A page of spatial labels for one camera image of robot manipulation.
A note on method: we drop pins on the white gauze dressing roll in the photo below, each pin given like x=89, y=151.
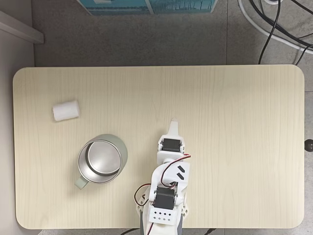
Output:
x=66, y=110

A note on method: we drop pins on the green mug steel interior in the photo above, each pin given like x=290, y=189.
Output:
x=101, y=159

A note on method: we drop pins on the grey table clamp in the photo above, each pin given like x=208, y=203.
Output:
x=181, y=222

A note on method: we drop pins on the blue printed box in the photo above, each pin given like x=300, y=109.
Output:
x=122, y=6

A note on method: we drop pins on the black round knob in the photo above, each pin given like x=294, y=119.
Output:
x=309, y=145

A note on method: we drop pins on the white shelf ledge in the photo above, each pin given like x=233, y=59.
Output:
x=19, y=27

